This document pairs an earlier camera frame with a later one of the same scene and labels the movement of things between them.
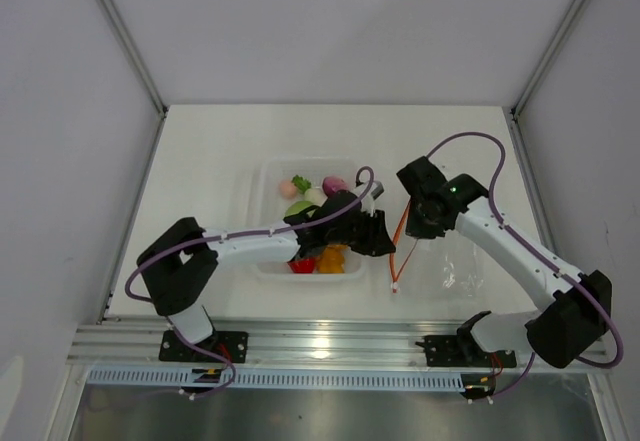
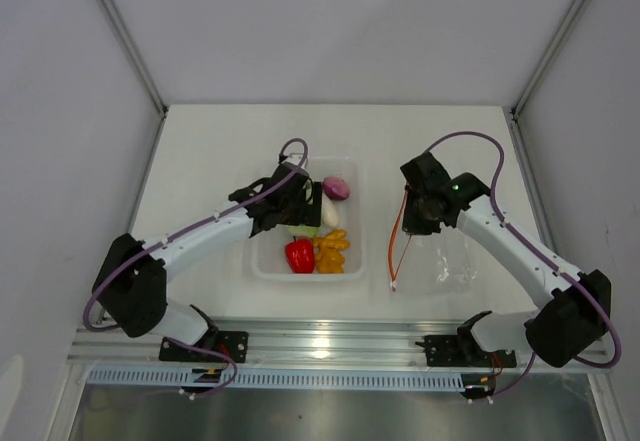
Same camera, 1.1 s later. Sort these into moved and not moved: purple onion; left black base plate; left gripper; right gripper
Moved: left gripper
Not moved: left black base plate; purple onion; right gripper
